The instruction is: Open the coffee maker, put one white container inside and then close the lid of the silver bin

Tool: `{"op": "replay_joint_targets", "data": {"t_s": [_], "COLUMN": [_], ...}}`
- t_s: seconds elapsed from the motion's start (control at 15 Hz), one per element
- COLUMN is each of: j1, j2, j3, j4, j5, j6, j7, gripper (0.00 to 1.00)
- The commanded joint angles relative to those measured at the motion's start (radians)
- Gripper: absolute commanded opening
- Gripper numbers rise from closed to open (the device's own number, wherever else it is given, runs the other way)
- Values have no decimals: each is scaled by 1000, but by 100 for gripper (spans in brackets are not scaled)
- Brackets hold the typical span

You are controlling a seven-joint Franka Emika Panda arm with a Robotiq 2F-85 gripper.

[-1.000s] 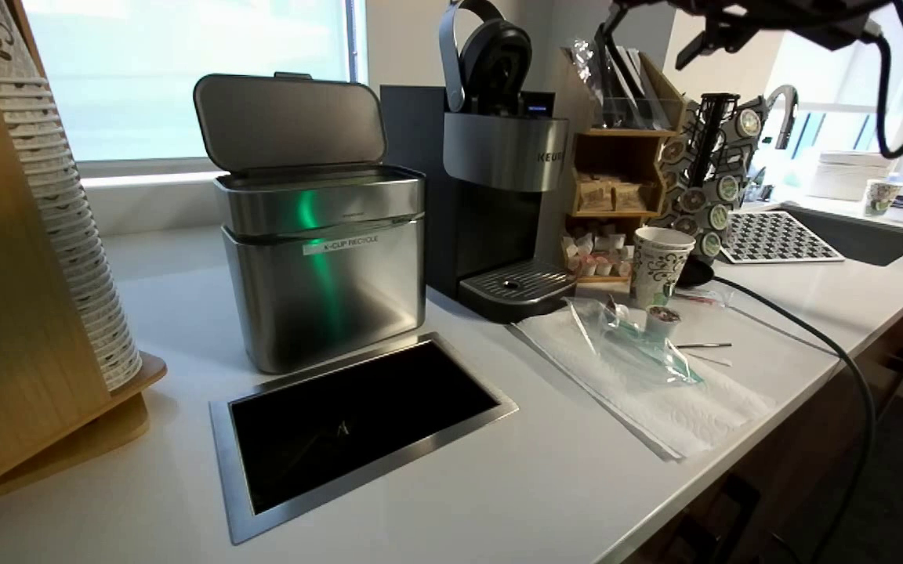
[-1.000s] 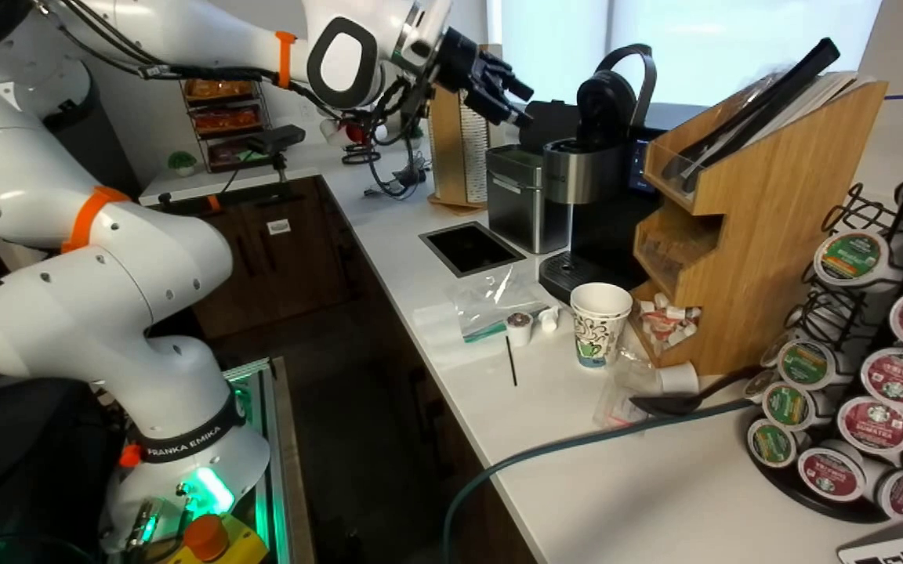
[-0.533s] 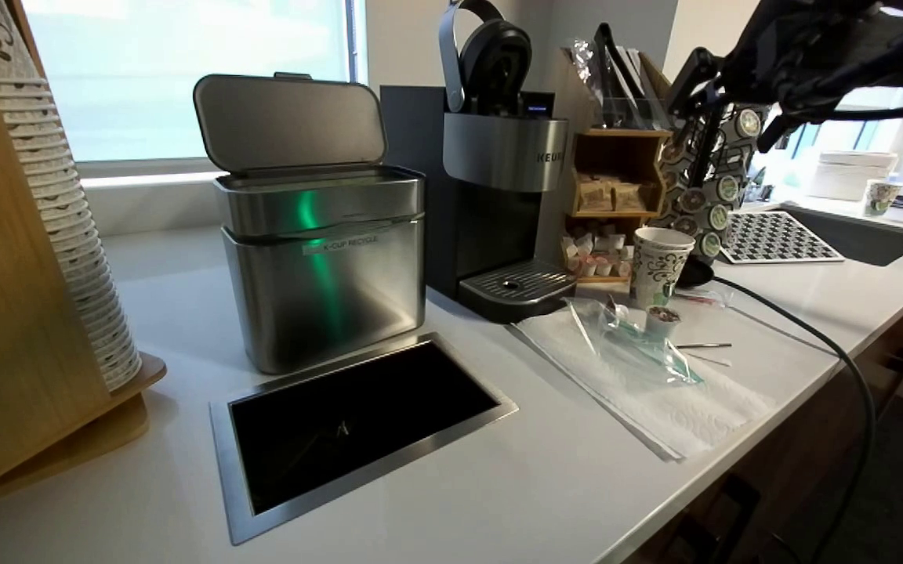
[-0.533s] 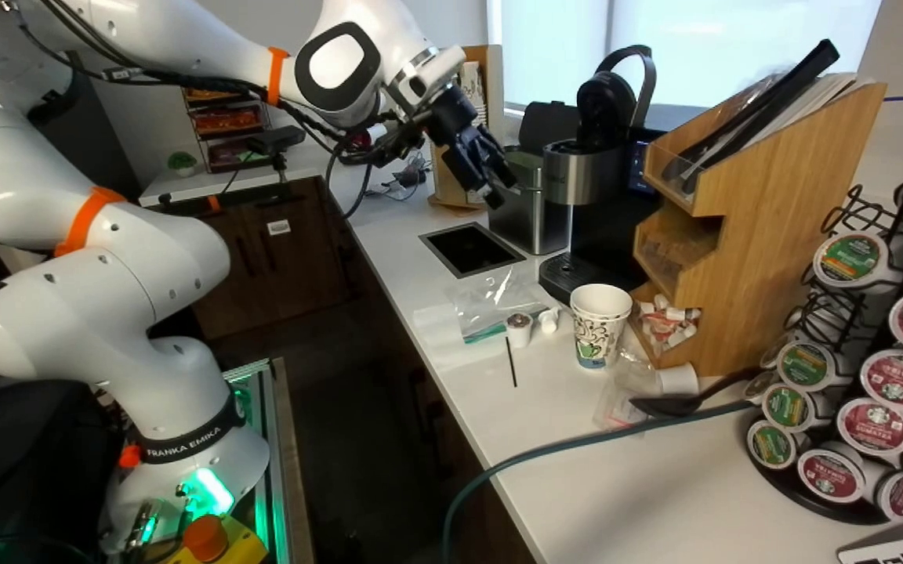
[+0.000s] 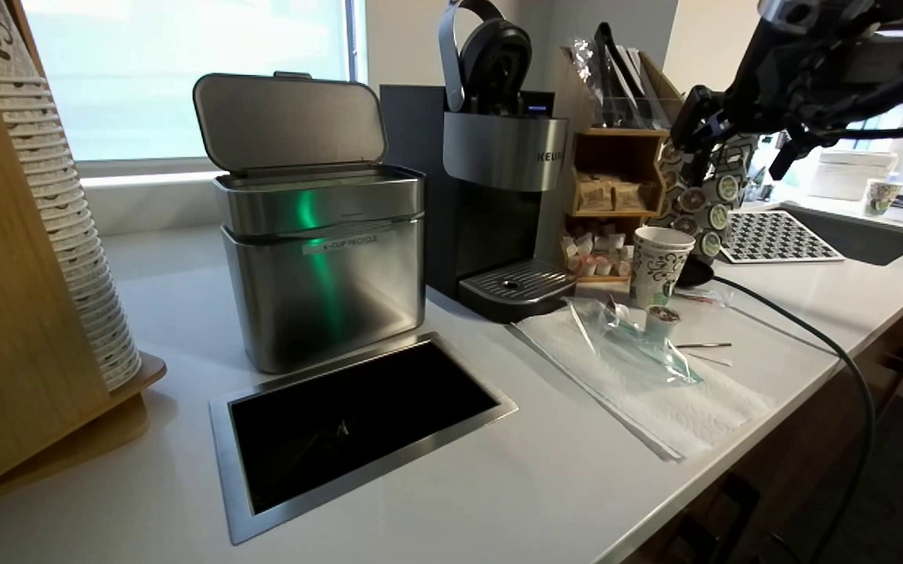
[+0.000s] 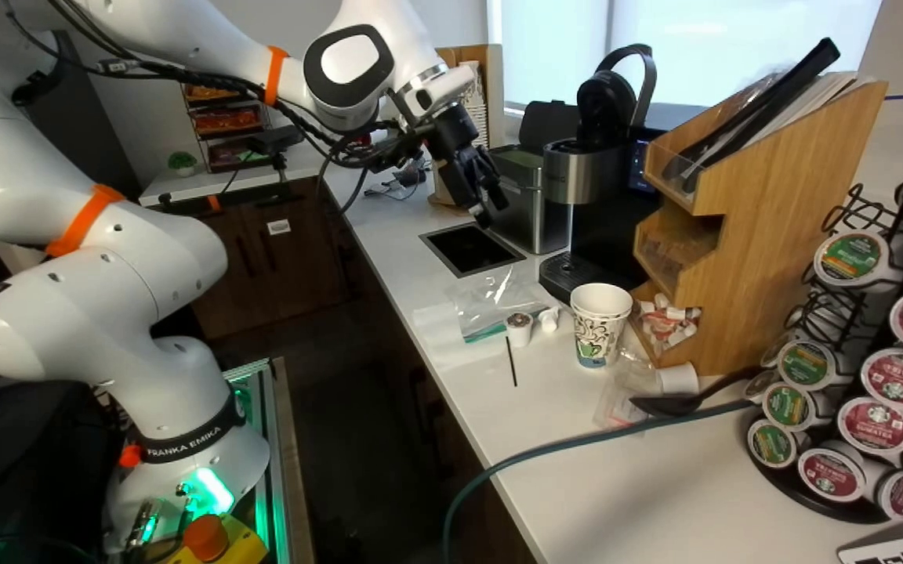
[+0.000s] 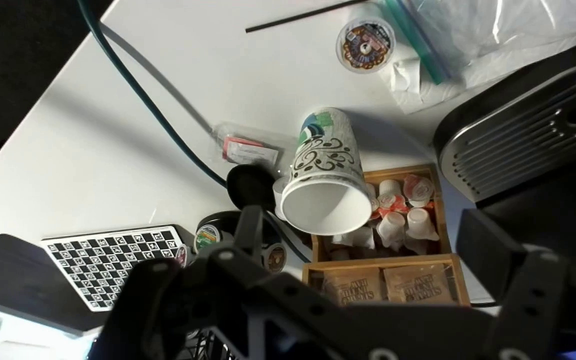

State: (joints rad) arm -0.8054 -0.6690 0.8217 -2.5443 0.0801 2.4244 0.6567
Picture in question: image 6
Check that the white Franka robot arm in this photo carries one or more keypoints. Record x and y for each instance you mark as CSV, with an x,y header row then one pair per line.
x,y
109,313

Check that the small white creamer cup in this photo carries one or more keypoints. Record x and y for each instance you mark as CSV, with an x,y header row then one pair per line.
x,y
551,321
683,378

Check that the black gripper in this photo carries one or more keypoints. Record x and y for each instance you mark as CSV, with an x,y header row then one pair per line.
x,y
458,151

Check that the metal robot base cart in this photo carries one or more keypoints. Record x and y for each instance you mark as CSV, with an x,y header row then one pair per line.
x,y
263,459

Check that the yellow orange emergency stop button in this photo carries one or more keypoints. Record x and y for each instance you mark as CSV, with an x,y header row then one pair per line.
x,y
210,541

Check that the white coffee pod brown lid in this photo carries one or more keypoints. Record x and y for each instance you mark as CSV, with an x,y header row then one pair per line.
x,y
517,327

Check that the keyboard corner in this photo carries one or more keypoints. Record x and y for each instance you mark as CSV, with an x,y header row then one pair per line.
x,y
895,550

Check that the printed paper cup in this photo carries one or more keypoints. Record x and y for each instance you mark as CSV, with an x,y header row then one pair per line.
x,y
600,330

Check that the thin black stir stick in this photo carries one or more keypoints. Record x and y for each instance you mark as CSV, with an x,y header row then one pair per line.
x,y
513,361

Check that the wooden cup dispenser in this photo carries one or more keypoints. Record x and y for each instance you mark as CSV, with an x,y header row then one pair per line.
x,y
488,65

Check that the dark brown cabinet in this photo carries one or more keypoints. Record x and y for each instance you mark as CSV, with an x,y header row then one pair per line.
x,y
263,260

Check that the wooden condiment organizer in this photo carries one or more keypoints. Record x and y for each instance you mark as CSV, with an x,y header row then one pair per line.
x,y
775,230

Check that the snack shelf rack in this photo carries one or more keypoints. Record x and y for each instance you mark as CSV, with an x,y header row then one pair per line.
x,y
223,130

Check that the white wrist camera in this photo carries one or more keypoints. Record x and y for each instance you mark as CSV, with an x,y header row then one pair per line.
x,y
441,85

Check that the black silver Keurig coffee maker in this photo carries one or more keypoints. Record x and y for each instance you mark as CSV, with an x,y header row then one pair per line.
x,y
604,223

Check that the black plastic spoon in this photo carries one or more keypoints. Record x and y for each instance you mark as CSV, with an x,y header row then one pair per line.
x,y
667,401

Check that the green lid coffee pod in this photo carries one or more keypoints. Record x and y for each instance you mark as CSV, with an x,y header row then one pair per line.
x,y
785,406
847,258
768,444
805,363

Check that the clear zip bag green strip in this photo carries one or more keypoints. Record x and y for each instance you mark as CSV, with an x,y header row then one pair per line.
x,y
492,307

